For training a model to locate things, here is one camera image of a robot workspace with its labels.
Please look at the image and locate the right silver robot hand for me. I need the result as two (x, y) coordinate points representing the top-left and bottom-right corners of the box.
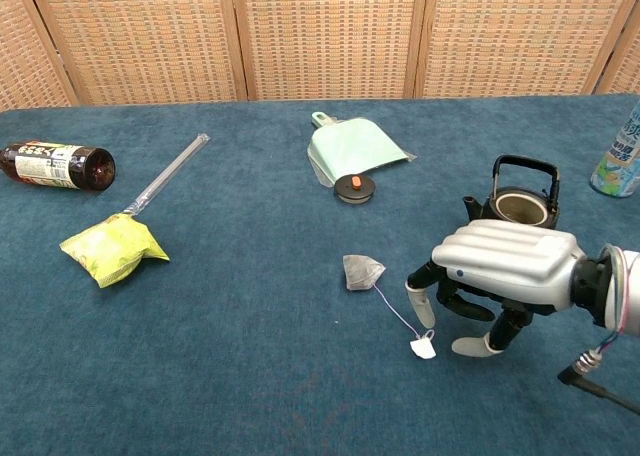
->
(405, 219), (586, 359)

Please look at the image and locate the pyramid tea bag with string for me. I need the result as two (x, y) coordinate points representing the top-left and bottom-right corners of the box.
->
(342, 254), (437, 361)

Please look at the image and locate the black cast iron teapot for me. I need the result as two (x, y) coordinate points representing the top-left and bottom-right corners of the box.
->
(462, 154), (561, 232)

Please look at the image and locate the small black round lid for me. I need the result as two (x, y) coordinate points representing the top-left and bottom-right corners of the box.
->
(333, 173), (379, 207)

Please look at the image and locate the light blue plastic dustpan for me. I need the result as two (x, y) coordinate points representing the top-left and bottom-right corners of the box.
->
(306, 111), (418, 187)

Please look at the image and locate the yellow snack packet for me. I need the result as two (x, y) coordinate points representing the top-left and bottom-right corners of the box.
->
(59, 212), (171, 290)

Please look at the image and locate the light blue drink can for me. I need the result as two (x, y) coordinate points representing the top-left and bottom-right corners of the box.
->
(589, 95), (640, 198)

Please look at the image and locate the woven bamboo folding screen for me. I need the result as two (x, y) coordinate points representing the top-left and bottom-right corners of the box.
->
(0, 0), (640, 112)

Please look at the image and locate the teal carpet table mat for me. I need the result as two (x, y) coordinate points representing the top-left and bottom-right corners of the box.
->
(0, 93), (640, 456)

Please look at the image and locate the clear tube in plastic sleeve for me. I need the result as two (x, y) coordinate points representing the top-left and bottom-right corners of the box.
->
(122, 132), (209, 216)

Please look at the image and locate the brown bottle with label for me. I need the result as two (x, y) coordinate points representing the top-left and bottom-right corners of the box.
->
(0, 141), (117, 193)

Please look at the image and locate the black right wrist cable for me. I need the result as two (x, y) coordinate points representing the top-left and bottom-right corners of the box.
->
(557, 325), (640, 413)

